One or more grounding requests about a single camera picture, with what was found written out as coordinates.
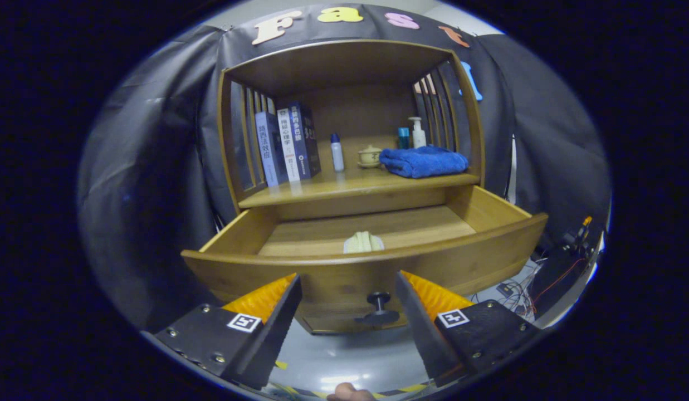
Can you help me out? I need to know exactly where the wooden countertop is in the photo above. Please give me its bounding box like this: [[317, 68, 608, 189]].
[[238, 134, 481, 209]]

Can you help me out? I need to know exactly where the white book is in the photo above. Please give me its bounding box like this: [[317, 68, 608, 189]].
[[276, 107, 301, 183]]

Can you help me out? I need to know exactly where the blue folded towel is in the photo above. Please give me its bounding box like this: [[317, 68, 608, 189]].
[[379, 145, 469, 179]]

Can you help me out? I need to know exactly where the black equipment with cables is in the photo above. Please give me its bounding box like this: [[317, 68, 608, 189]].
[[531, 216, 601, 318]]

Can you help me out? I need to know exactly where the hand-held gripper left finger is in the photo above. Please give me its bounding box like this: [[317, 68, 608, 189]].
[[141, 273, 304, 392]]

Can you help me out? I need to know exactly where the black backdrop cloth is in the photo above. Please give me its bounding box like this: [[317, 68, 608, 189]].
[[77, 3, 612, 329]]

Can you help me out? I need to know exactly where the white bottle with blue cap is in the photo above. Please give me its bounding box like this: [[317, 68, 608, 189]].
[[330, 133, 345, 172]]

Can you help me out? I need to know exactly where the cream citrus juicer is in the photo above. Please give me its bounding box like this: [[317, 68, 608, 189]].
[[343, 231, 385, 255]]

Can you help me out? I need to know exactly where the tangle of floor cables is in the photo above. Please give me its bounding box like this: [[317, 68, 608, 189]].
[[472, 259, 545, 315]]

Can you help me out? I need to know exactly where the beige lidded teacup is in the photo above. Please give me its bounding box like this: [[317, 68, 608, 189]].
[[357, 145, 384, 169]]

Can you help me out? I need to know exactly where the wooden cabinet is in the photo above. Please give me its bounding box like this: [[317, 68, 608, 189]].
[[218, 39, 486, 223]]

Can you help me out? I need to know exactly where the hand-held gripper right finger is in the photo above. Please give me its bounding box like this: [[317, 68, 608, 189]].
[[394, 270, 541, 389]]

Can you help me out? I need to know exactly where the light blue book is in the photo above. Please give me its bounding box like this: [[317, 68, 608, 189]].
[[255, 111, 289, 188]]

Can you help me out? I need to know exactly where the white pump bottle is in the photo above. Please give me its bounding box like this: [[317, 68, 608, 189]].
[[408, 116, 427, 149]]

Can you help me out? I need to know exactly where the wooden drawer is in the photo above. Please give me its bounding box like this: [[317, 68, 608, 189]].
[[181, 185, 549, 336]]

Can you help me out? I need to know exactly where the yellow black floor tape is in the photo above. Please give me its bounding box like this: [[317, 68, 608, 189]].
[[378, 383, 429, 397]]

